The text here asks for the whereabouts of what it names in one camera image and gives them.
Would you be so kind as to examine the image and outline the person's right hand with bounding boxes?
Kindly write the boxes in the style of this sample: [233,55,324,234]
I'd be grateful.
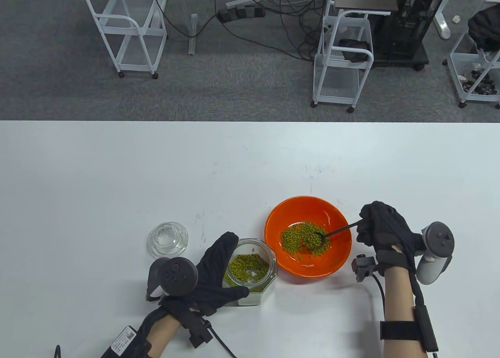
[355,201,427,274]

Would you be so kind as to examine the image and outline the person's left hand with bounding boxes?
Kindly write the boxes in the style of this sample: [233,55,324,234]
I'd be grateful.
[158,230,250,323]

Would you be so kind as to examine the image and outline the pile of green mung beans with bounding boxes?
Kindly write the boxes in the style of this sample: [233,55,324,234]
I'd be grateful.
[229,254,270,285]

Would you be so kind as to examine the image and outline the clear glass jar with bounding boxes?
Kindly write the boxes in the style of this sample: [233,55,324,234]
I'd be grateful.
[223,239,278,307]

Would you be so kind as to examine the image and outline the black measuring scoop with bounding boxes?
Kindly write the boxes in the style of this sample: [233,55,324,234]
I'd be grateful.
[307,219,362,249]

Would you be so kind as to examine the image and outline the clear glass jar lid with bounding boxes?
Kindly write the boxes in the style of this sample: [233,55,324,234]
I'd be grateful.
[147,222,189,257]

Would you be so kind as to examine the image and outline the orange bowl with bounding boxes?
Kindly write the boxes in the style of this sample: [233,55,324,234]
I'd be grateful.
[264,196,353,278]

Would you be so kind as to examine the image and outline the scooped portion of mung beans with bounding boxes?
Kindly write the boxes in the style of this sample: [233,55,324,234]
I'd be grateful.
[281,221,330,257]

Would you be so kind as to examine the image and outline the person's left forearm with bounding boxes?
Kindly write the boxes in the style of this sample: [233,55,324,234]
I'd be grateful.
[143,311,188,358]

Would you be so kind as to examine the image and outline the black left hand controller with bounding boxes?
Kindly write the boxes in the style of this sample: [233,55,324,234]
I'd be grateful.
[146,255,198,302]

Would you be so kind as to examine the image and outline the black hand controller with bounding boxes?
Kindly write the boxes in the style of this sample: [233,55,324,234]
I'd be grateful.
[416,221,455,285]
[146,255,198,302]

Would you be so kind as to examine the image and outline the black right hand controller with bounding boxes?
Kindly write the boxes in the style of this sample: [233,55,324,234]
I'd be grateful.
[416,221,455,285]

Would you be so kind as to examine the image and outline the plain black wrist box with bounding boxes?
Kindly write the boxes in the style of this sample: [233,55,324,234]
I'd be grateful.
[414,305,439,353]

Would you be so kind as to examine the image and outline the black box with white label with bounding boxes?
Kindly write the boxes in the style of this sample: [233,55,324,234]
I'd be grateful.
[100,323,151,358]

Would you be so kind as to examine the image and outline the white metal trolley cart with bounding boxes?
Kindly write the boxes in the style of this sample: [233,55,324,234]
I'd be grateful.
[80,0,170,80]
[443,22,500,109]
[311,10,375,113]

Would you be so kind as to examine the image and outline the pile of dark scraps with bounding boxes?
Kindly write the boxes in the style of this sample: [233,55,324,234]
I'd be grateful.
[459,68,498,96]

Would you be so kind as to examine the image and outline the black bag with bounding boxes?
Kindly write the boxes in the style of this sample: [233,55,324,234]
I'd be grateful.
[338,39,371,64]
[468,3,500,53]

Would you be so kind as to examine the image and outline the black computer rack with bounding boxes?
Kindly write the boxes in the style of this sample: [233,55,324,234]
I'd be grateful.
[371,0,452,70]

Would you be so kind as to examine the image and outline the white desk leg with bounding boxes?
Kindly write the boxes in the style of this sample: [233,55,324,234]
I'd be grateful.
[434,0,459,39]

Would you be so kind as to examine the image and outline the black power strip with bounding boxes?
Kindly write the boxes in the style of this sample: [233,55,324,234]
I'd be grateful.
[217,6,266,23]

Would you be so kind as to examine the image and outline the white power strip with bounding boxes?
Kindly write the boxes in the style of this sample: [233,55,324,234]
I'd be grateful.
[226,0,270,9]

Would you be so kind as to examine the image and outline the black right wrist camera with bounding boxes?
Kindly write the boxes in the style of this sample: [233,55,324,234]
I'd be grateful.
[352,254,377,282]

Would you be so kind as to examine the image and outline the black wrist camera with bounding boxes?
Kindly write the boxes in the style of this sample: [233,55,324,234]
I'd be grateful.
[187,311,214,349]
[352,254,377,282]

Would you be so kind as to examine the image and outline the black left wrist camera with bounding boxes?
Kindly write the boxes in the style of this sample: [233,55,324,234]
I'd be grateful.
[187,311,214,349]

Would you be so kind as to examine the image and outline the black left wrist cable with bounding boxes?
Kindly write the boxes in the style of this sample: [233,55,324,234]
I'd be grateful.
[207,321,239,358]

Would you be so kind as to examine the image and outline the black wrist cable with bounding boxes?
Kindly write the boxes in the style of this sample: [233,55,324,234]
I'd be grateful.
[371,274,387,323]
[207,321,239,358]

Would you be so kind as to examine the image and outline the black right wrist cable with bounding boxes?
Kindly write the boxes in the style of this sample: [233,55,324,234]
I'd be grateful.
[371,274,387,323]

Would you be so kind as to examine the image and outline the black forearm strap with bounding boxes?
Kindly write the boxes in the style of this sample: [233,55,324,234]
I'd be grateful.
[380,321,424,341]

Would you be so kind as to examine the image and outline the tangle of black floor cables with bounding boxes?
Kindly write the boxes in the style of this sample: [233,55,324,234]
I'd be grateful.
[150,0,332,61]

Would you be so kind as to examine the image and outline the white slim post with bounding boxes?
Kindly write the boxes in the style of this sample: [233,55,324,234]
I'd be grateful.
[187,14,199,55]

